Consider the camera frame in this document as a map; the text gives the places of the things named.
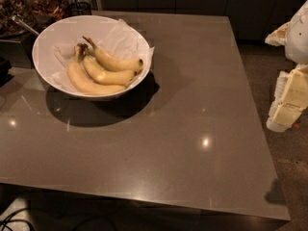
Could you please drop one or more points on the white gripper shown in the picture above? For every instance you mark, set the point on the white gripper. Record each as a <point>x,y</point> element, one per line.
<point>298,38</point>

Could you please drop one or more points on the yellow banana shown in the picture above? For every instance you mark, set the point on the yellow banana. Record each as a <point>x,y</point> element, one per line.
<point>112,62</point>
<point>82,82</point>
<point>103,76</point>

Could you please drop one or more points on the white ceramic bowl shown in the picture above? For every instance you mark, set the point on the white ceramic bowl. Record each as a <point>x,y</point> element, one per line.
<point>53,49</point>

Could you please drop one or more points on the white paper liner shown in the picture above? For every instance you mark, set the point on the white paper liner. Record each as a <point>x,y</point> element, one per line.
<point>98,56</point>

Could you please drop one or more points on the glass jar with snacks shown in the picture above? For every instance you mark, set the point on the glass jar with snacks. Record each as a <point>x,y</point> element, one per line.
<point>27,10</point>

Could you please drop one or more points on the dark wire basket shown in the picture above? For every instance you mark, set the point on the dark wire basket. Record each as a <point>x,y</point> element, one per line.
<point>79,8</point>

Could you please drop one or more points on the metal spoon handle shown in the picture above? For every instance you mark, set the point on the metal spoon handle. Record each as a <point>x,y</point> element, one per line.
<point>21,23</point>

